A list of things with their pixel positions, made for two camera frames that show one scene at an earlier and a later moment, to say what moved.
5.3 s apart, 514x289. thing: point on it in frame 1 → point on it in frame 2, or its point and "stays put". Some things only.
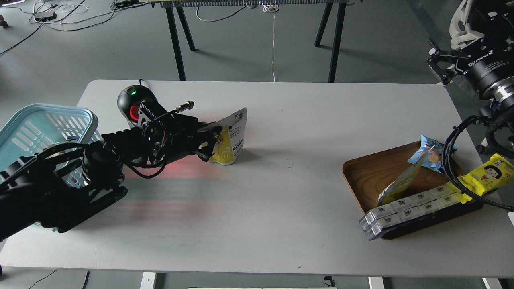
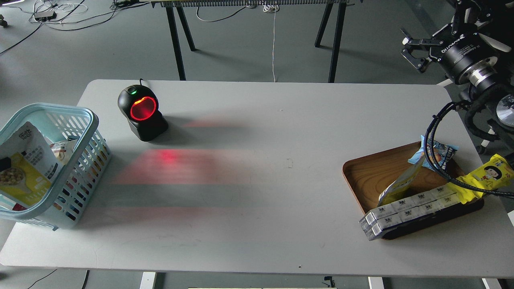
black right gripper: x=490 y=64 → x=453 y=52
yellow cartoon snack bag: x=495 y=172 stays put
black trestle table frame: x=333 y=11 stays put
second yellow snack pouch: x=400 y=184 stays put
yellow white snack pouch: x=231 y=142 → x=28 y=165
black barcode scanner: x=129 y=100 stays put
